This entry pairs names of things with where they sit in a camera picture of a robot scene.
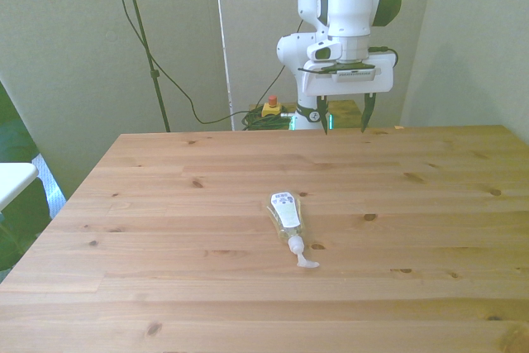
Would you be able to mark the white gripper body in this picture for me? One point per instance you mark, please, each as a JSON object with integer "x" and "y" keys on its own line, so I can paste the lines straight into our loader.
{"x": 355, "y": 85}

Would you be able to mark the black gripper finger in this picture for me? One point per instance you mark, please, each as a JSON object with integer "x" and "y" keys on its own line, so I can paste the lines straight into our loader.
{"x": 322, "y": 115}
{"x": 367, "y": 113}

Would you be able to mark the clear tube with white label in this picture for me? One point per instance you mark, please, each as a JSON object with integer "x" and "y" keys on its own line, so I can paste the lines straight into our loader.
{"x": 287, "y": 212}

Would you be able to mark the yellow emergency stop box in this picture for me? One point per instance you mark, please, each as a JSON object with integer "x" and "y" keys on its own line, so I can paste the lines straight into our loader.
{"x": 270, "y": 110}

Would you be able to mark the white vertical trim strip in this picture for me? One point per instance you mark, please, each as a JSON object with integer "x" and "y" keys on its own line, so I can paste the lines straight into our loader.
{"x": 225, "y": 59}

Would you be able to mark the white dotted fabric sheet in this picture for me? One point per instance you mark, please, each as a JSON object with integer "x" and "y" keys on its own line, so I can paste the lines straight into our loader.
{"x": 51, "y": 187}

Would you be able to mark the white side table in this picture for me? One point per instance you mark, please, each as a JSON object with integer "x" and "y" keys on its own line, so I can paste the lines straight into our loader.
{"x": 14, "y": 181}

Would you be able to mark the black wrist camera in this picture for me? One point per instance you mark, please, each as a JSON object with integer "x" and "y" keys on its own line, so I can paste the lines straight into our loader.
{"x": 326, "y": 68}

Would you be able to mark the black camera stand pole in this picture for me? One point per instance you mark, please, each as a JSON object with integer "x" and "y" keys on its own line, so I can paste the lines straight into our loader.
{"x": 154, "y": 74}

